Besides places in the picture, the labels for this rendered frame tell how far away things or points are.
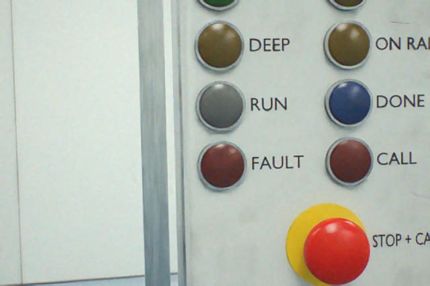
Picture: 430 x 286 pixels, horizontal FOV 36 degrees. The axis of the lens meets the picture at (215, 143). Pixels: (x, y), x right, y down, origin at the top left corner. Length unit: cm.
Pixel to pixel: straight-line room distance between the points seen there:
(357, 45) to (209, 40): 9
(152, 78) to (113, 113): 237
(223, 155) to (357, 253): 10
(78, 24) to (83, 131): 62
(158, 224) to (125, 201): 239
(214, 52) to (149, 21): 118
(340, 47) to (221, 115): 8
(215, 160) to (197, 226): 4
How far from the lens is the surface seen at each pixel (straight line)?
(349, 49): 42
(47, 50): 393
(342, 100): 41
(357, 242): 40
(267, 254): 42
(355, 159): 42
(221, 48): 40
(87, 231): 398
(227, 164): 40
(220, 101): 40
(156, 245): 159
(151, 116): 156
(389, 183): 43
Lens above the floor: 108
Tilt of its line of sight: 3 degrees down
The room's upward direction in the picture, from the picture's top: 1 degrees counter-clockwise
